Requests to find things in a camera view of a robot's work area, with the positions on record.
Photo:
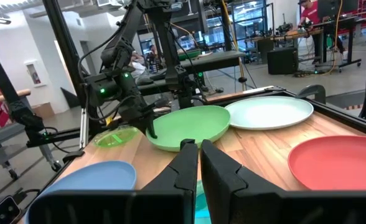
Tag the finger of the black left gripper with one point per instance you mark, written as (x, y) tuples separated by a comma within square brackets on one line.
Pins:
[(152, 127), (158, 105)]

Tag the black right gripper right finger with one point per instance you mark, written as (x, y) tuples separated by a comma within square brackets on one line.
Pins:
[(223, 186)]

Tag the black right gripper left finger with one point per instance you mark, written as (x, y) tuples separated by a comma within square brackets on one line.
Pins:
[(176, 186)]

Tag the small transparent teal plate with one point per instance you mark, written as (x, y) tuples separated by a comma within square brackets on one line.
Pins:
[(201, 208)]

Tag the green plastic plate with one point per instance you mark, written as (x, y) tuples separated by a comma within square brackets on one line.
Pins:
[(189, 124)]

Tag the small transparent green plate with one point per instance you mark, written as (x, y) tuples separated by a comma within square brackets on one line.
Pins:
[(114, 138)]

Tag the blue plastic plate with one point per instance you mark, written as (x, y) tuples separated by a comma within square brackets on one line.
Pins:
[(99, 175)]

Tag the pale white plastic plate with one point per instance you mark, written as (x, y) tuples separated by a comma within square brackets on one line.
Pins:
[(270, 112)]

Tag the red plastic plate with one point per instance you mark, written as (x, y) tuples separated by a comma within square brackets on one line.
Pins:
[(338, 161)]

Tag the black background robot arm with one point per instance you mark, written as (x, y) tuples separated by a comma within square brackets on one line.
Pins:
[(2, 81)]

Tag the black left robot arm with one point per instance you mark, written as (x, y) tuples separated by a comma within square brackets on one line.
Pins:
[(117, 46)]

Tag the yellow tag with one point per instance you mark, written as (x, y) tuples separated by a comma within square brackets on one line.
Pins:
[(109, 120)]

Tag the person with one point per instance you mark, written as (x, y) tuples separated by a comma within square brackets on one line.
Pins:
[(153, 53), (137, 67), (312, 12)]

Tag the silver aluminium extrusion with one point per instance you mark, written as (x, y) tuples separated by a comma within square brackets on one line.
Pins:
[(84, 127)]

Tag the green bin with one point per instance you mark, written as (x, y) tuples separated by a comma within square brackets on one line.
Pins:
[(189, 55)]

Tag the dark grey desk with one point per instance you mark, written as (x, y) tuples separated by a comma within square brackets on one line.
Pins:
[(214, 60)]

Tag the cardboard box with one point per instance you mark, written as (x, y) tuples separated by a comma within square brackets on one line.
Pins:
[(43, 110)]

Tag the wooden-top workbench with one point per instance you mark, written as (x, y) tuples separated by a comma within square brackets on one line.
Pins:
[(264, 38)]

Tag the black equipment box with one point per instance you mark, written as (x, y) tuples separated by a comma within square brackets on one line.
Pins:
[(282, 60)]

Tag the grey wheeled cart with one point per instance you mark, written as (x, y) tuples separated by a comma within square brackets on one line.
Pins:
[(2, 137)]

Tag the black standing desk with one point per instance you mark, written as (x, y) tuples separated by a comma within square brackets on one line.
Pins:
[(335, 22)]

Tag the black computer monitor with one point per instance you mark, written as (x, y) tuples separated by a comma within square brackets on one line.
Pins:
[(329, 7)]

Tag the black frame clamp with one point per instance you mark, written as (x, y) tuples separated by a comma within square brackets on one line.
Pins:
[(74, 155), (312, 91)]

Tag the black upright frame post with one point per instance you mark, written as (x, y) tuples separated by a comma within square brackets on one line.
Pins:
[(64, 46)]

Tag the fire extinguisher wall cabinet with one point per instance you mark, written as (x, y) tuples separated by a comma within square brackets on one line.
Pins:
[(35, 74)]

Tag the small white-rimmed black camera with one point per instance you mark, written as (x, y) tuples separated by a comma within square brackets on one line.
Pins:
[(5, 211)]

